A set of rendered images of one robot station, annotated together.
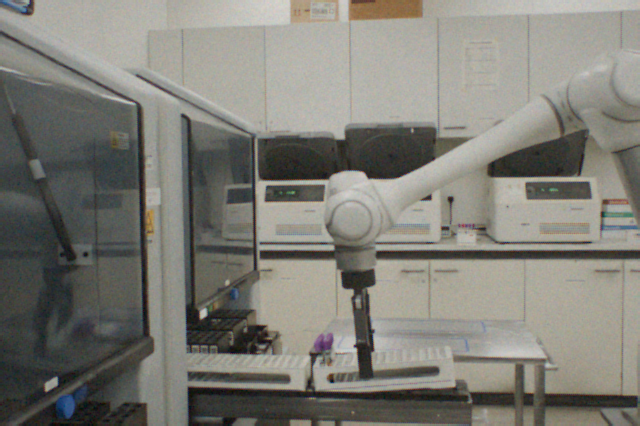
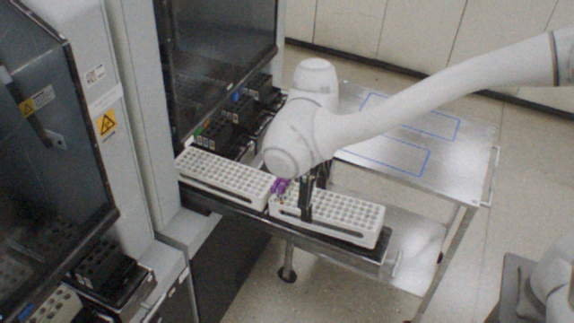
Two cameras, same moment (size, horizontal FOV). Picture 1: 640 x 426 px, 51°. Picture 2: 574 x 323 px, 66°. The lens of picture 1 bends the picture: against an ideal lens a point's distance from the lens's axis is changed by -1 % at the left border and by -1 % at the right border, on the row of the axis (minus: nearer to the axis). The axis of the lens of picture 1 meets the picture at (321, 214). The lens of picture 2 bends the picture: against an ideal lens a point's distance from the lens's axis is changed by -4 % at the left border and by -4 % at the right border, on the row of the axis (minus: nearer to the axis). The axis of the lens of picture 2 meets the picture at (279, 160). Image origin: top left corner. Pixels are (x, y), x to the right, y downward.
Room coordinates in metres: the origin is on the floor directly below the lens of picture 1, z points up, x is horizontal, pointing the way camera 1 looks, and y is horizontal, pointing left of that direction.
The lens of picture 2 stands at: (0.63, -0.22, 1.76)
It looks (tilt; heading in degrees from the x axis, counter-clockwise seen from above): 42 degrees down; 15
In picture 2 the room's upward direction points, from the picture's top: 3 degrees clockwise
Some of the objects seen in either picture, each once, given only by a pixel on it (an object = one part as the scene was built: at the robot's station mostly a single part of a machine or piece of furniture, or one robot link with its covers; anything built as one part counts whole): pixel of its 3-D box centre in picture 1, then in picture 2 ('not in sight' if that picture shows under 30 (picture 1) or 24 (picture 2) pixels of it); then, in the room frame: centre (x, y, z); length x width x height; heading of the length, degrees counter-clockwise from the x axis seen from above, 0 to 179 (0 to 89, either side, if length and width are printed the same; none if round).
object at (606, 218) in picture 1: (621, 218); not in sight; (4.02, -1.79, 1.01); 0.23 x 0.12 x 0.08; 82
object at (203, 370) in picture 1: (242, 373); (222, 178); (1.50, 0.18, 0.83); 0.30 x 0.10 x 0.06; 83
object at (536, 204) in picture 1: (538, 180); not in sight; (3.94, -1.26, 1.25); 0.62 x 0.56 x 0.69; 172
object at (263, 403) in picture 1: (322, 399); (278, 212); (1.48, 0.00, 0.78); 0.73 x 0.14 x 0.09; 83
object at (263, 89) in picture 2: (248, 323); (263, 89); (1.97, 0.22, 0.85); 0.12 x 0.02 x 0.06; 172
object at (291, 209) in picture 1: (294, 187); not in sight; (4.12, 0.16, 1.22); 0.62 x 0.56 x 0.64; 171
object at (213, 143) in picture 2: (220, 349); (221, 135); (1.66, 0.26, 0.85); 0.12 x 0.02 x 0.06; 173
